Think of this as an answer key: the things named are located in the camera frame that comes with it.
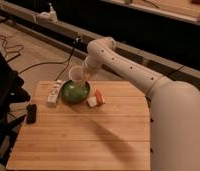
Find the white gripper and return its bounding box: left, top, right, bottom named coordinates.
left=82, top=59, right=97, bottom=80

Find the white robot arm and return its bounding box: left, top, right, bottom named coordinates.
left=83, top=37, right=200, bottom=171

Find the green ceramic bowl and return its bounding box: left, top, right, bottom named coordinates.
left=61, top=80, right=90, bottom=104

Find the white and orange box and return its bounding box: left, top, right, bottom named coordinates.
left=87, top=90, right=105, bottom=108

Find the white power strip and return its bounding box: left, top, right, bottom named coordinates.
left=47, top=80, right=62, bottom=105

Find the black remote control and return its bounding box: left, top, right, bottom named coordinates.
left=26, top=104, right=37, bottom=124

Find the black cable on floor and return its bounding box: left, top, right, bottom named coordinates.
left=17, top=35, right=83, bottom=81

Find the white object on rail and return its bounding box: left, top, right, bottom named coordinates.
left=37, top=4, right=58, bottom=22

